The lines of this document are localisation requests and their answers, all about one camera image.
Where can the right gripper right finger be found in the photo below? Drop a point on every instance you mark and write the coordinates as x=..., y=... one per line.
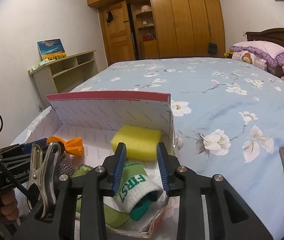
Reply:
x=167, y=166

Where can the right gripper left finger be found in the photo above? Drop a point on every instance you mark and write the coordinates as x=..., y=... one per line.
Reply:
x=114, y=165

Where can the purple ruffled pillow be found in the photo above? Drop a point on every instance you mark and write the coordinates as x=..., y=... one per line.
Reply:
x=269, y=51

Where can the blue floral bed sheet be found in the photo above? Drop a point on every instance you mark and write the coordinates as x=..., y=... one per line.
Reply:
x=228, y=119

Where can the cream open bookshelf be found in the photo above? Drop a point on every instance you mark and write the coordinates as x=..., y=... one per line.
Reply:
x=63, y=75

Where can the blue yellow painting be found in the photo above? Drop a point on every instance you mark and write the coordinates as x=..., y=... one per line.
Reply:
x=51, y=49

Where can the wooden headboard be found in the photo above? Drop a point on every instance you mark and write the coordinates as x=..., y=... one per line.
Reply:
x=275, y=35

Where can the left hand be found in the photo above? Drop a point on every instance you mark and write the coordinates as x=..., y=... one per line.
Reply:
x=8, y=206

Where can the black bag on wardrobe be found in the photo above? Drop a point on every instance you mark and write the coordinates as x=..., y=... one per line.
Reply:
x=212, y=48

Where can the purple grey knitted sock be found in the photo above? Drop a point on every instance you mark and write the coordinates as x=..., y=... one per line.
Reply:
x=64, y=166

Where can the wooden door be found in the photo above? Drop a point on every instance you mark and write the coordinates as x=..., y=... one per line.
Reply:
x=118, y=33

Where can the cartoon checkered pillow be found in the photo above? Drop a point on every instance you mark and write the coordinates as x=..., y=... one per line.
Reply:
x=250, y=58

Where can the yellow sponge block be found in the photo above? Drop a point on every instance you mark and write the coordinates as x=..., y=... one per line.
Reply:
x=141, y=143

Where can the metal spring clip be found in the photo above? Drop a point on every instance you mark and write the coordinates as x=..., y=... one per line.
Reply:
x=41, y=178

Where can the wooden wardrobe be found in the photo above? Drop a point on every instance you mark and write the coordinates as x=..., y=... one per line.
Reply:
x=170, y=28

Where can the red cardboard box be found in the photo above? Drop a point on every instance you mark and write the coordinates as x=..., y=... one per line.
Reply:
x=96, y=116

